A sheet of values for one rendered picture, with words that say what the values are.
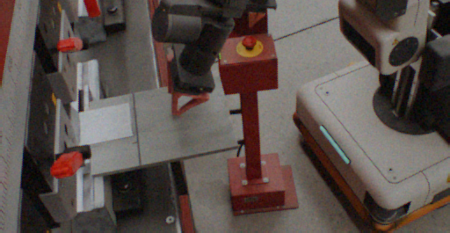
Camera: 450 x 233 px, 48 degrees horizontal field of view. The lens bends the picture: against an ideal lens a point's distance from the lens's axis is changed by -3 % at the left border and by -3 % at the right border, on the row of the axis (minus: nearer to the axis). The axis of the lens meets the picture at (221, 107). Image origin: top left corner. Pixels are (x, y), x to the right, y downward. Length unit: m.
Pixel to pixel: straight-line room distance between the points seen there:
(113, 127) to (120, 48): 0.40
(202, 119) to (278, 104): 1.38
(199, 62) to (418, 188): 1.10
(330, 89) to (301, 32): 0.73
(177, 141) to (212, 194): 1.13
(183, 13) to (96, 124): 0.31
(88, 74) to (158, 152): 0.31
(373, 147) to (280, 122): 0.55
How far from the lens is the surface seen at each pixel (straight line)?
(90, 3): 0.97
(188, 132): 0.95
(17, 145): 0.53
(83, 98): 1.08
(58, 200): 0.62
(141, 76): 1.25
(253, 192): 1.90
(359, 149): 1.83
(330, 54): 2.56
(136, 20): 1.42
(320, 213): 2.00
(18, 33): 0.60
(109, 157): 0.95
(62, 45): 0.68
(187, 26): 0.80
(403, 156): 1.84
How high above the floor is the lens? 1.72
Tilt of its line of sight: 48 degrees down
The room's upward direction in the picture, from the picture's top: 8 degrees counter-clockwise
